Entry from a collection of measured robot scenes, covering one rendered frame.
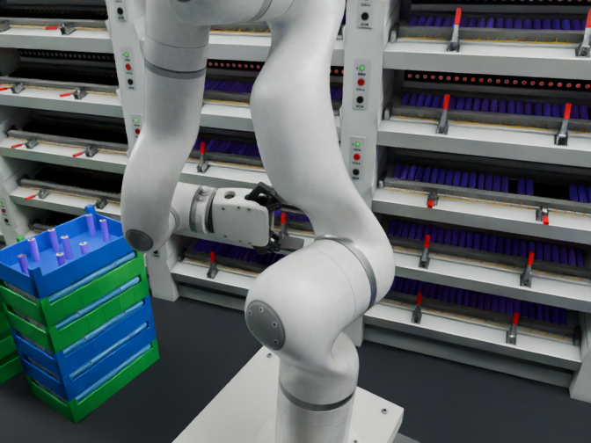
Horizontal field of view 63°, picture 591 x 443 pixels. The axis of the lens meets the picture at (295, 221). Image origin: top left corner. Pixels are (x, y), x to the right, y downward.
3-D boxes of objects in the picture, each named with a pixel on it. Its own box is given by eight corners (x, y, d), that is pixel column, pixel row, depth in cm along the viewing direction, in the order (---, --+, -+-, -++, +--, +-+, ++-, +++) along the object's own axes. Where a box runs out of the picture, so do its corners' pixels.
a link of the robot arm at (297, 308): (372, 379, 75) (396, 248, 63) (290, 457, 62) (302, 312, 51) (312, 339, 81) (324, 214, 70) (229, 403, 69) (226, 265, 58)
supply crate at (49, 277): (40, 300, 110) (32, 270, 107) (-8, 274, 120) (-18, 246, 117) (142, 246, 133) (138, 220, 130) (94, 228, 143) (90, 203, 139)
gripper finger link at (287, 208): (270, 184, 81) (309, 190, 81) (269, 198, 84) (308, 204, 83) (265, 196, 79) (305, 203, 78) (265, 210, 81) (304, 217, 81)
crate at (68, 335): (55, 354, 118) (47, 328, 114) (9, 326, 127) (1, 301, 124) (149, 294, 140) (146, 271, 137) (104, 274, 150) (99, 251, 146)
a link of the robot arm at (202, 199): (204, 174, 86) (220, 177, 86) (207, 210, 93) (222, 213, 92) (187, 205, 81) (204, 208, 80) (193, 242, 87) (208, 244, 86)
